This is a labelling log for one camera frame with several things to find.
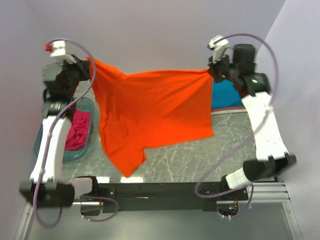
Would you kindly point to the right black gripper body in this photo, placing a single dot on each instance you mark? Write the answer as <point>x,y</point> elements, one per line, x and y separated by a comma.
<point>222,69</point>

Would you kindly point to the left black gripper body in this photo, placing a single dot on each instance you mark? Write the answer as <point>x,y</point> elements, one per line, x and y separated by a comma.
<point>75,72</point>

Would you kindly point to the orange t shirt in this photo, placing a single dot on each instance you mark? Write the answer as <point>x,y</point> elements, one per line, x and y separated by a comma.
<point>149,109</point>

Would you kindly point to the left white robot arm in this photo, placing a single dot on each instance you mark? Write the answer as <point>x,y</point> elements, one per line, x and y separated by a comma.
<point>45,187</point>

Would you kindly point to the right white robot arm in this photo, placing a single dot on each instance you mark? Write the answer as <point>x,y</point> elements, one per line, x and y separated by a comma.
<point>272,156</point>

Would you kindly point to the blue folded t shirt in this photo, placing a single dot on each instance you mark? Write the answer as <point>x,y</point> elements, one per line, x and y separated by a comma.
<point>224,95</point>

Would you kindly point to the teal plastic bin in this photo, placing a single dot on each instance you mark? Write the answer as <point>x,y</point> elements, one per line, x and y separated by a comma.
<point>85,105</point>

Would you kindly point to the pink folded t shirt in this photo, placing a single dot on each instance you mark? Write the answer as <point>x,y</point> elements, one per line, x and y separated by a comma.
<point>231,107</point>

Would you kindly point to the magenta crumpled t shirt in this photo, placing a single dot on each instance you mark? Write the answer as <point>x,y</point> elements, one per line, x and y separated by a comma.
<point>78,132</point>

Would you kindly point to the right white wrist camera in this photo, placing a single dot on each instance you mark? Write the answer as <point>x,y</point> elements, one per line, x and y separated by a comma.
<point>217,45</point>

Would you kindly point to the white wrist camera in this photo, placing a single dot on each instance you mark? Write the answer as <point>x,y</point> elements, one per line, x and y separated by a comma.
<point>217,45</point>
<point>57,51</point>

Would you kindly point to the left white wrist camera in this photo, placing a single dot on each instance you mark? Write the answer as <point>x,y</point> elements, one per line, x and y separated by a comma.
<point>57,51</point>

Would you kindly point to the aluminium frame rail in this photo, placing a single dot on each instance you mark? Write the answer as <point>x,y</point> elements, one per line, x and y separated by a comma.
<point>259,192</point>

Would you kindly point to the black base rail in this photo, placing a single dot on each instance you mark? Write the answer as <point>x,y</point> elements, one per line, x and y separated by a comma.
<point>163,196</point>

